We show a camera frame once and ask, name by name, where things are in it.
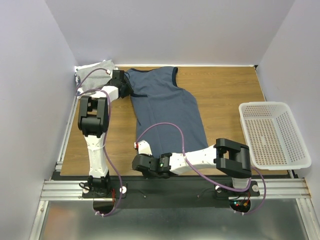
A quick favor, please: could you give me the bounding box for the grey folded tank top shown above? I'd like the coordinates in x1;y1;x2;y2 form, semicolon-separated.
81;60;116;92

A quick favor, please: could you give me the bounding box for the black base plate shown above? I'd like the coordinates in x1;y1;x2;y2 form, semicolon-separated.
82;175;261;210

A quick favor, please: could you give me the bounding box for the white plastic basket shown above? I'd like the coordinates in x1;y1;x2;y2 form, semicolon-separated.
238;101;312;171

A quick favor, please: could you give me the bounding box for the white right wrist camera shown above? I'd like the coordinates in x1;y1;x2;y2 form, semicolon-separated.
134;140;153;156

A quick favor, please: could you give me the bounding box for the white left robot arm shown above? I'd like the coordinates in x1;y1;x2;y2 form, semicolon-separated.
77;67;133;198

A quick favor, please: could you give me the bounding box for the aluminium frame rail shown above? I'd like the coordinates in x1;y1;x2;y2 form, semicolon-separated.
40;177;311;201

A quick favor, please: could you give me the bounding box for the blue tank top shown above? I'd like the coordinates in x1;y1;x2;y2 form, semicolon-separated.
127;66;208;158

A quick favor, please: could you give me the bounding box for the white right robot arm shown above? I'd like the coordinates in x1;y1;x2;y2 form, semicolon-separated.
132;138;252;195

